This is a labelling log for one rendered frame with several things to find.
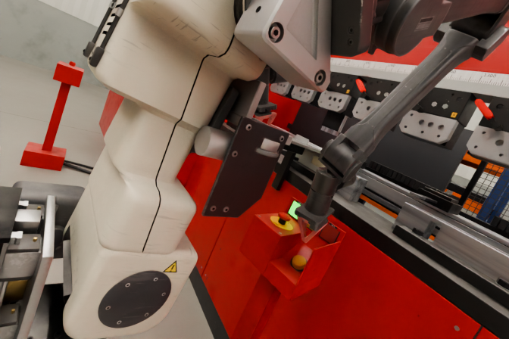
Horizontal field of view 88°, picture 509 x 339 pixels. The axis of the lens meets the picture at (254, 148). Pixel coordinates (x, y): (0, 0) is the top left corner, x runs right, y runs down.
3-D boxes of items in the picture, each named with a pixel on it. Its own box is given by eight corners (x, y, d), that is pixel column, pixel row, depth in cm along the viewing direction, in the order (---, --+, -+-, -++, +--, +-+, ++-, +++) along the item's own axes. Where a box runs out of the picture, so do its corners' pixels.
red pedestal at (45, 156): (24, 155, 208) (53, 54, 196) (62, 161, 223) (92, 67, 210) (19, 165, 192) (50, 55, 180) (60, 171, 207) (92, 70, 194)
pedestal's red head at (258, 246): (238, 250, 77) (262, 195, 74) (270, 243, 89) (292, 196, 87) (288, 301, 64) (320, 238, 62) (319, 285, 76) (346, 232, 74)
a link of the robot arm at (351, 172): (328, 138, 60) (357, 163, 55) (351, 137, 68) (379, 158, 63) (302, 177, 66) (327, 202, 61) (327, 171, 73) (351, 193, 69)
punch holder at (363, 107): (350, 115, 105) (368, 76, 103) (361, 122, 110) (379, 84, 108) (383, 125, 94) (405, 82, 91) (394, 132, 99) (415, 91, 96)
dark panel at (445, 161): (285, 140, 213) (307, 89, 207) (286, 141, 214) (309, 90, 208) (428, 217, 123) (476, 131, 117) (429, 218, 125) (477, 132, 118)
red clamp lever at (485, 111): (479, 96, 70) (502, 125, 65) (483, 101, 73) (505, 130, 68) (472, 100, 71) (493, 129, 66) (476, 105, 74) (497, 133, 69)
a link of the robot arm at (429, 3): (492, -39, 52) (552, -26, 47) (449, 31, 61) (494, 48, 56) (342, -38, 31) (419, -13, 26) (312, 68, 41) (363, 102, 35)
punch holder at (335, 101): (316, 104, 121) (331, 70, 119) (326, 110, 126) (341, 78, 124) (340, 112, 109) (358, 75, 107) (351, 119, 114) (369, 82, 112)
